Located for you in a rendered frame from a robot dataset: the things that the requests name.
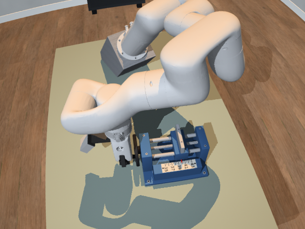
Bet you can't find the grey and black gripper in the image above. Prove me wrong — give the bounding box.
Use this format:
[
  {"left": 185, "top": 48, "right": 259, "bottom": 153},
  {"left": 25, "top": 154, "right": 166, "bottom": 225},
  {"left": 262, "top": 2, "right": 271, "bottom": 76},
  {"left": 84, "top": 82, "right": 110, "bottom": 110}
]
[{"left": 105, "top": 130, "right": 132, "bottom": 167}]

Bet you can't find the blue bench vise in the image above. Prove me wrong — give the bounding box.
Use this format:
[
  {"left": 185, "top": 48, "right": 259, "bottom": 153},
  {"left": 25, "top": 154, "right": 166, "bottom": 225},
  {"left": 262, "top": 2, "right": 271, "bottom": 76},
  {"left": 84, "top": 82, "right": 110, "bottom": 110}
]
[{"left": 132, "top": 124, "right": 210, "bottom": 186}]

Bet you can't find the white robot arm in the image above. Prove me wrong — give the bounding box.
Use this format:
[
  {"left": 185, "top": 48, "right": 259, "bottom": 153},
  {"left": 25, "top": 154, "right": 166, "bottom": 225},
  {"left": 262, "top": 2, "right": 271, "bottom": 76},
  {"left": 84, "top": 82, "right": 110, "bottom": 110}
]
[{"left": 61, "top": 0, "right": 245, "bottom": 153}]

